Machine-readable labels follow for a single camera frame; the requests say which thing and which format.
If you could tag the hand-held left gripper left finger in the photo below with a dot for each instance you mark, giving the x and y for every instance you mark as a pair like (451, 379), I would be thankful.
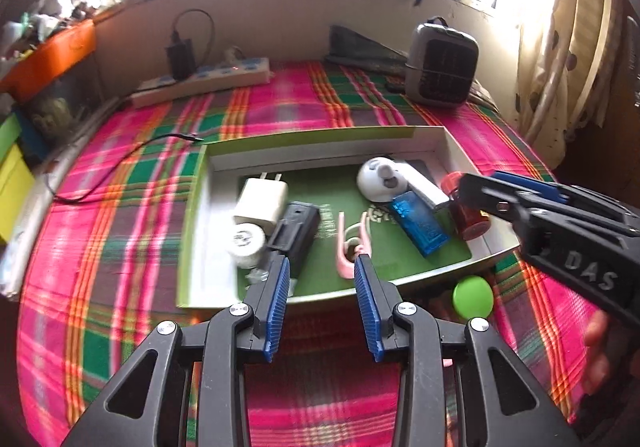
(277, 312)

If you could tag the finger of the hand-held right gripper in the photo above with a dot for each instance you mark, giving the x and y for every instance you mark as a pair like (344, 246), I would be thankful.
(492, 199)
(535, 184)

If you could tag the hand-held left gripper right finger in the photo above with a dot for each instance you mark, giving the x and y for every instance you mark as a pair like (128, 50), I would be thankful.
(367, 307)

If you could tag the green and white cardboard box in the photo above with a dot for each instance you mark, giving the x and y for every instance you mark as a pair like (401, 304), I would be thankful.
(320, 287)

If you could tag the pink ear hook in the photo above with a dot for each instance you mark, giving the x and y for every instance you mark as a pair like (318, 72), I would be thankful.
(345, 252)

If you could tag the blue usb tester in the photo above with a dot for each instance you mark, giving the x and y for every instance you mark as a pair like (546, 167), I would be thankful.
(420, 224)

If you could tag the black rectangular device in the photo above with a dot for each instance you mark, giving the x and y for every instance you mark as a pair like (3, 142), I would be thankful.
(297, 237)

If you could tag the green round disc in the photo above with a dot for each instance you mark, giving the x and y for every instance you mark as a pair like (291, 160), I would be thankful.
(472, 297)

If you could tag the white wall charger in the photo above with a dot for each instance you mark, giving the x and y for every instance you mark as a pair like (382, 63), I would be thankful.
(262, 202)

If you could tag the white panda-face round gadget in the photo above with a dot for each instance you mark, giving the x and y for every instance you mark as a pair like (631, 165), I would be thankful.
(382, 179)

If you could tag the person's right hand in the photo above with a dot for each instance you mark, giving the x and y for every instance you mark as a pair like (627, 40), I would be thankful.
(597, 352)

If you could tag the red jar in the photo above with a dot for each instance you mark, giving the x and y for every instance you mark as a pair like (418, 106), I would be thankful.
(467, 222)

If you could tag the white tape roll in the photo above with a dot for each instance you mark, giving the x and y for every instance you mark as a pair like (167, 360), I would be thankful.
(247, 244)

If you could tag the patterned curtain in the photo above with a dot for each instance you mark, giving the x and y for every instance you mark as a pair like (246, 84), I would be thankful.
(570, 67)

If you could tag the grey space heater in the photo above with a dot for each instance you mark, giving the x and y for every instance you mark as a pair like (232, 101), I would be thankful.
(440, 67)

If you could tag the plaid blanket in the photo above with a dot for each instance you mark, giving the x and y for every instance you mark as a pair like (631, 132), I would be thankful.
(125, 252)

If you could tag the dark pouch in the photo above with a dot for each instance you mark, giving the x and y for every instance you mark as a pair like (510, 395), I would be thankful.
(360, 52)

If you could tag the white power strip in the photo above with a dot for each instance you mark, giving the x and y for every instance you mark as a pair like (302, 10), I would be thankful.
(210, 79)

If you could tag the black power adapter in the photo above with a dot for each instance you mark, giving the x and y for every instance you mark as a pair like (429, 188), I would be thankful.
(180, 59)

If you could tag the yellow box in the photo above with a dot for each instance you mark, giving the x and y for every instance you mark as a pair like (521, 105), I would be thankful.
(14, 192)

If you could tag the glass tank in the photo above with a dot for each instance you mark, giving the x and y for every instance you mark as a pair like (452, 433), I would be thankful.
(60, 109)

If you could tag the orange tray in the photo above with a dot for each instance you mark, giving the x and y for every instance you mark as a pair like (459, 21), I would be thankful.
(55, 57)

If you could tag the pile of plastic bags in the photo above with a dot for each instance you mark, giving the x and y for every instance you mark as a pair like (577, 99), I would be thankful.
(45, 12)

